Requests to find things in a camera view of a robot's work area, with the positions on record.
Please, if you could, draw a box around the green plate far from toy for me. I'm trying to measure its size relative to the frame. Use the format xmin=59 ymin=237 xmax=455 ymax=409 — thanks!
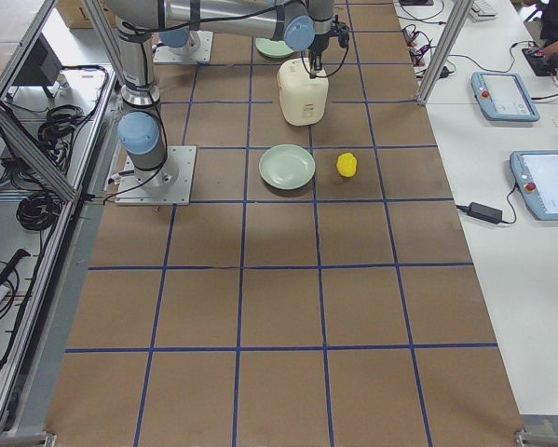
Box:
xmin=254 ymin=38 xmax=293 ymax=59

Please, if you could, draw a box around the blue teach pendant far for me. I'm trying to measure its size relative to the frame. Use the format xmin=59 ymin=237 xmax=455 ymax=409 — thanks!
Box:
xmin=470 ymin=72 xmax=540 ymax=123

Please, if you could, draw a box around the blue teach pendant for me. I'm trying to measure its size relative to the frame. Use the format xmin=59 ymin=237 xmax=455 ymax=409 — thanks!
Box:
xmin=510 ymin=150 xmax=558 ymax=221
xmin=470 ymin=72 xmax=540 ymax=123

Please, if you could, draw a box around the green plate near yellow toy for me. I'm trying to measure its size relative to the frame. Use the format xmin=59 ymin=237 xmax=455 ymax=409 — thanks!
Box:
xmin=259 ymin=144 xmax=316 ymax=190

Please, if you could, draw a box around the robot arm near yellow toy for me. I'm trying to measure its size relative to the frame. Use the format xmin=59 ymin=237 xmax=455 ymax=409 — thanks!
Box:
xmin=107 ymin=1 xmax=349 ymax=188

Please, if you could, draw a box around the second white robot base plate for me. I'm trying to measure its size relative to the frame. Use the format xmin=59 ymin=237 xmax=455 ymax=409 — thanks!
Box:
xmin=154 ymin=29 xmax=213 ymax=65

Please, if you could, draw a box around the yellow toy pepper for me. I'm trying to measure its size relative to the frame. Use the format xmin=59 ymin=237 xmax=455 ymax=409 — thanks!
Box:
xmin=335 ymin=152 xmax=358 ymax=178

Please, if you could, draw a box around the aluminium frame post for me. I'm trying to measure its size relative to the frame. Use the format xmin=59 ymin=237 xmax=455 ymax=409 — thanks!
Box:
xmin=416 ymin=0 xmax=472 ymax=105

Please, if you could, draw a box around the white rice cooker orange handle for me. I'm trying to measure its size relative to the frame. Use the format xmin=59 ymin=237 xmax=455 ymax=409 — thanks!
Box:
xmin=277 ymin=59 xmax=329 ymax=126

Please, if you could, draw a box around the black gripper pressing arm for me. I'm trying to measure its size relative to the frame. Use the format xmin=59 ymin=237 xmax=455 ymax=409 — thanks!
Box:
xmin=308 ymin=15 xmax=350 ymax=79

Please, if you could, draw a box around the blue teach pendant near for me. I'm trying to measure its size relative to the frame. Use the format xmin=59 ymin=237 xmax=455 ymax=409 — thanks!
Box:
xmin=510 ymin=150 xmax=558 ymax=221

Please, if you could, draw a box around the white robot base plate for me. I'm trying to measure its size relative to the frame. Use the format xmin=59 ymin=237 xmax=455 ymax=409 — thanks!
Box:
xmin=114 ymin=145 xmax=197 ymax=206

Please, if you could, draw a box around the black power adapter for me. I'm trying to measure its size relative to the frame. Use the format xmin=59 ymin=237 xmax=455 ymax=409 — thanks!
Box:
xmin=467 ymin=202 xmax=503 ymax=224

